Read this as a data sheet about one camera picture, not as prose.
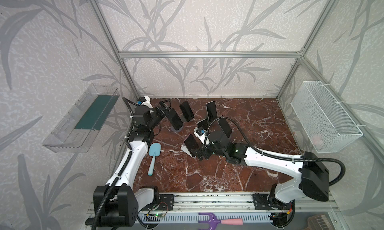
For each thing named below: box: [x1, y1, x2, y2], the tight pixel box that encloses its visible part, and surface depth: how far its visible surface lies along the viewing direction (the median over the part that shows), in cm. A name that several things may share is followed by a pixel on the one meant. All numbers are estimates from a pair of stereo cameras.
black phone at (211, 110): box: [205, 100, 218, 122], surface depth 99 cm
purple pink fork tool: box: [198, 212, 244, 230], surface depth 70 cm
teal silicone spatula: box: [148, 142, 162, 176], surface depth 93 cm
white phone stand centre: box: [193, 127, 207, 142], surface depth 67 cm
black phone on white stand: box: [195, 126, 207, 136], surface depth 67 cm
